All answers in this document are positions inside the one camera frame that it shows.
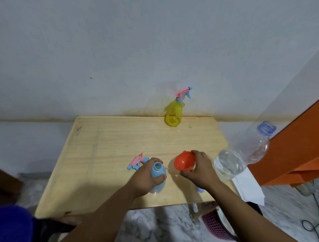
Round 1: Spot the metal table leg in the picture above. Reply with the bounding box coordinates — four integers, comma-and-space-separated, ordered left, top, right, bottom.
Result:
188, 203, 200, 224

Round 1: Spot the person's right forearm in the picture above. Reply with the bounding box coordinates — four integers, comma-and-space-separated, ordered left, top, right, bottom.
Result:
206, 181, 299, 242

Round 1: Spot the orange wooden cabinet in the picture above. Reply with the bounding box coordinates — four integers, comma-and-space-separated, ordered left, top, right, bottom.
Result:
248, 99, 319, 188

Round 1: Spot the maroon plastic basket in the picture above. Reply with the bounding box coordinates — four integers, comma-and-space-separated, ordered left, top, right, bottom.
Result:
202, 209, 237, 241

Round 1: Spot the person's left forearm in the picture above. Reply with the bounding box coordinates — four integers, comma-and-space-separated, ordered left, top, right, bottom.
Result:
59, 184, 140, 242

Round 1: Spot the light blue plastic bottle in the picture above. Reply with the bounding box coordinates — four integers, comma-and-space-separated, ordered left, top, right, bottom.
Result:
149, 162, 167, 194

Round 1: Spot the black cable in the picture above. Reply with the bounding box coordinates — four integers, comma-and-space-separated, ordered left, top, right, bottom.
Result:
301, 182, 319, 233

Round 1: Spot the white paper sheet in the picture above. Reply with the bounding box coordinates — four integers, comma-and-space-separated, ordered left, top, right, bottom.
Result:
231, 168, 266, 206

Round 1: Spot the dark brown furniture piece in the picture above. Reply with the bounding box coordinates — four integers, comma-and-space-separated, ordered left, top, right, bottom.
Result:
0, 169, 24, 203

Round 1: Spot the person's left hand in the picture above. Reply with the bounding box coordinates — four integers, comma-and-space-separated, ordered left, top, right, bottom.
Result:
127, 157, 167, 199

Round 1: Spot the clear plastic water bottle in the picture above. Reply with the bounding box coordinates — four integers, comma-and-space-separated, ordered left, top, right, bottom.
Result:
213, 121, 277, 181

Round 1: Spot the yellow spray bottle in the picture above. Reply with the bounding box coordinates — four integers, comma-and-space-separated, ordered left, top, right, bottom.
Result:
164, 86, 193, 127

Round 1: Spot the person's blue garment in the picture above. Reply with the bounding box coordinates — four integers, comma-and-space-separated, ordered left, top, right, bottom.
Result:
0, 205, 34, 242

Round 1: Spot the pink and blue spray head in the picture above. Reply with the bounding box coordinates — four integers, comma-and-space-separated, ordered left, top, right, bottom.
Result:
127, 152, 150, 171

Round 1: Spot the red plastic funnel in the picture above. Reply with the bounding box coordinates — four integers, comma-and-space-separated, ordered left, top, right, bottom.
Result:
173, 151, 196, 172

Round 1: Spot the person's right hand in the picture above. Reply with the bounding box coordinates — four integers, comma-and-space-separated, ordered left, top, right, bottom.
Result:
179, 150, 221, 191

